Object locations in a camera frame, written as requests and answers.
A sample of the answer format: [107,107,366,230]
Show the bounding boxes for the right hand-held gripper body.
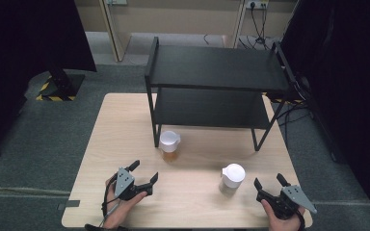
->
[256,185,318,221]

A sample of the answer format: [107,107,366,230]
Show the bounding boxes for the dark curtain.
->
[0,0,98,166]
[279,0,370,227]

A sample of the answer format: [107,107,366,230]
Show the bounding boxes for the white wall power outlet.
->
[245,0,270,11]

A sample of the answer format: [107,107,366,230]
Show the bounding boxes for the black stand base, striped tape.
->
[35,65,87,103]

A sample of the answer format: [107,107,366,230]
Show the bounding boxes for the white-lidded jar with amber liquid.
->
[159,130,182,163]

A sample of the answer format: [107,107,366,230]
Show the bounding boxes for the person's left hand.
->
[101,174,148,230]

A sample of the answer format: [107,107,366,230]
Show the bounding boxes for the black cables beside rack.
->
[275,101,318,130]

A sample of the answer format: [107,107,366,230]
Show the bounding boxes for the white-lidded clear jar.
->
[219,163,247,195]

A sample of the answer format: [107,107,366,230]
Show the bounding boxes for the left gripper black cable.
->
[84,177,129,231]

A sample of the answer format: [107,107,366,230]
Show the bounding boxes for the black cables at outlet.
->
[237,2,273,51]

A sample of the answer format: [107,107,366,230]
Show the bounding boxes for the person's right hand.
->
[260,198,306,231]

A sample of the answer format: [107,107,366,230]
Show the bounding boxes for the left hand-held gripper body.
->
[113,167,154,202]

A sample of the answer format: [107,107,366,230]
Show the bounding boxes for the dark tape strip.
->
[56,199,82,212]

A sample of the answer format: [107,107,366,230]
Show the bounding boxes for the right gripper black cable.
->
[297,210,306,231]

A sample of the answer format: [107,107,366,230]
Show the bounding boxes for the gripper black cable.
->
[84,177,129,231]
[297,210,306,231]

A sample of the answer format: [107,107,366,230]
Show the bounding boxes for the beige door frame post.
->
[97,0,133,63]

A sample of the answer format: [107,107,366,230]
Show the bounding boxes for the black two-tier shelf rack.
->
[144,36,304,153]

